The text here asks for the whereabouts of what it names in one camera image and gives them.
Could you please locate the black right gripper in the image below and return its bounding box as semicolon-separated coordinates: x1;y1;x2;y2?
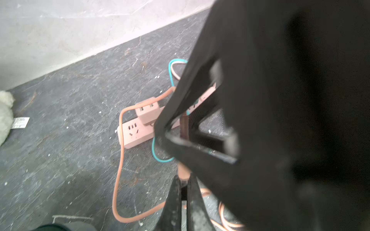
202;1;370;231

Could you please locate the orange charging cable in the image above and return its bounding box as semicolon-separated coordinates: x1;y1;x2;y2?
112;62;246;231

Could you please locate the pink charger plug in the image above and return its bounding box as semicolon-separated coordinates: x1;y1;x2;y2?
135;102;161;126

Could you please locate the white plush dog toy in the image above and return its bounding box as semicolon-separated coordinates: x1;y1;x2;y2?
1;90;30;145

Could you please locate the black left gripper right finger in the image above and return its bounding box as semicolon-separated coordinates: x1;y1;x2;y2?
187;174;215;231

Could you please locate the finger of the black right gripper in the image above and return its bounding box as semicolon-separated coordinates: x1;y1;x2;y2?
155;127;240;202
154;34;223;139

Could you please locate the teal charging cable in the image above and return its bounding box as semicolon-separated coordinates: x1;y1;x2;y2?
151;58;191;163

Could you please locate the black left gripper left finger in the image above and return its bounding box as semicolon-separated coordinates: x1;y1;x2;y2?
154;175;182;231

